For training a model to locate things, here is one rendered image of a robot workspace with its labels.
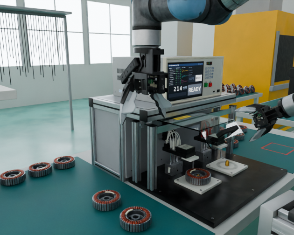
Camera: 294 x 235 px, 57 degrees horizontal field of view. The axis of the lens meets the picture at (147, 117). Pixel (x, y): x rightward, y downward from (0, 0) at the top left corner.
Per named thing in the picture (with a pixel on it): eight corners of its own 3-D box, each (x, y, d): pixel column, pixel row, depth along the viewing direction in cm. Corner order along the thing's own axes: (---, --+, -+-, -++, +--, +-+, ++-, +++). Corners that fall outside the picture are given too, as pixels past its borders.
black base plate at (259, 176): (287, 173, 136) (287, 169, 135) (213, 228, 94) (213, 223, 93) (208, 149, 170) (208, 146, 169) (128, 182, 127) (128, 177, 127)
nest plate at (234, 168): (248, 168, 138) (248, 165, 137) (232, 176, 128) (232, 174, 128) (222, 159, 148) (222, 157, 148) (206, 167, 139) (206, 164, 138)
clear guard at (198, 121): (245, 135, 112) (246, 121, 110) (211, 149, 96) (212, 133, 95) (184, 121, 135) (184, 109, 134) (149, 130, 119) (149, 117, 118)
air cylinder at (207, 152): (211, 158, 149) (212, 149, 148) (203, 162, 144) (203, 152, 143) (203, 156, 153) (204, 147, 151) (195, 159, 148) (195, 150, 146)
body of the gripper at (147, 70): (145, 97, 67) (145, 47, 64) (128, 93, 74) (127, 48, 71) (169, 95, 72) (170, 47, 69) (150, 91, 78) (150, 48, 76)
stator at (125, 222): (157, 220, 98) (157, 211, 97) (139, 238, 89) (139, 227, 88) (132, 210, 104) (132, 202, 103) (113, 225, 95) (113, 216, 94)
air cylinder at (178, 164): (182, 171, 133) (183, 161, 132) (172, 176, 128) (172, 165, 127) (174, 168, 137) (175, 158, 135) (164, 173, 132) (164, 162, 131)
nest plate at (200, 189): (221, 183, 122) (221, 180, 121) (201, 194, 112) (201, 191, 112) (194, 172, 132) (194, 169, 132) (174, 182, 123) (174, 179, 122)
